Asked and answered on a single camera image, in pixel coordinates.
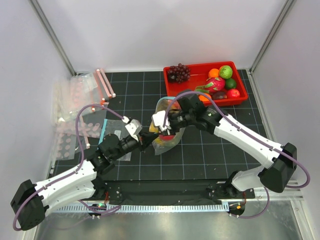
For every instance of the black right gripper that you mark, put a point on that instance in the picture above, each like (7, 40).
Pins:
(172, 131)

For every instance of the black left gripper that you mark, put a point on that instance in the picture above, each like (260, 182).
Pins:
(145, 139)

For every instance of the yellow banana bunch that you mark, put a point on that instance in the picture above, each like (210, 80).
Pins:
(162, 105)

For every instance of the clear zip bag blue zipper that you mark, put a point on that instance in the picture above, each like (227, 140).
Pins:
(179, 134)

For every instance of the red apple large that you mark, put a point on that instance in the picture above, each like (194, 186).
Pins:
(168, 138)

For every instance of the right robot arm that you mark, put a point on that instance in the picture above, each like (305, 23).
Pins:
(276, 167)

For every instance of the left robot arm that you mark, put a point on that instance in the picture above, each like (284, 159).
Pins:
(33, 202)

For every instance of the clear bag pink dots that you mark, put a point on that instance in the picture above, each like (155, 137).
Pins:
(65, 143)

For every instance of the stack of pink zip bags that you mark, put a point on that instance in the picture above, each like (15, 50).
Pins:
(70, 95)

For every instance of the orange tangerine front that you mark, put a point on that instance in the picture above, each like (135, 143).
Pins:
(205, 97)

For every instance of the orange tangerine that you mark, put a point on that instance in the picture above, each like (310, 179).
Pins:
(213, 73)
(205, 97)

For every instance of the pink dragon fruit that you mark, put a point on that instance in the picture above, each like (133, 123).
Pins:
(212, 85)

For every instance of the red plastic tray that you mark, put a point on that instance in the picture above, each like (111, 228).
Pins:
(198, 76)

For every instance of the purple grape bunch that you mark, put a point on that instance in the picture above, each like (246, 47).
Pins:
(178, 73)

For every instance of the orange tangerine back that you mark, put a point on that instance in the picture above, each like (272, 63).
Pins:
(213, 73)

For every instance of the red apple small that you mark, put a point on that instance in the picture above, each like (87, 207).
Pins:
(233, 94)

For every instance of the dark green lime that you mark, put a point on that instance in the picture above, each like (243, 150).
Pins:
(230, 84)

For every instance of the green cabbage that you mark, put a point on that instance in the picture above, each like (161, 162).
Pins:
(225, 72)

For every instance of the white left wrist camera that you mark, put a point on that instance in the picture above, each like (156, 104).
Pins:
(132, 126)

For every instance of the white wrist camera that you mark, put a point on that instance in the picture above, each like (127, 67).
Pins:
(132, 126)
(160, 121)

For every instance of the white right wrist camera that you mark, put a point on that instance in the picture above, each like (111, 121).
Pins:
(160, 121)

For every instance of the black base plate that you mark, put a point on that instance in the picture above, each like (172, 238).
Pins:
(194, 192)

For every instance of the aluminium slotted rail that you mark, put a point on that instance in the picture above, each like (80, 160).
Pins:
(80, 208)

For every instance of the right aluminium corner post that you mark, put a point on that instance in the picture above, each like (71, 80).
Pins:
(284, 12)

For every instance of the aluminium corner post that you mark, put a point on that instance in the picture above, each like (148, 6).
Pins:
(52, 35)
(284, 12)

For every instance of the left aluminium corner post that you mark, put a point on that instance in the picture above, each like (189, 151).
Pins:
(52, 35)

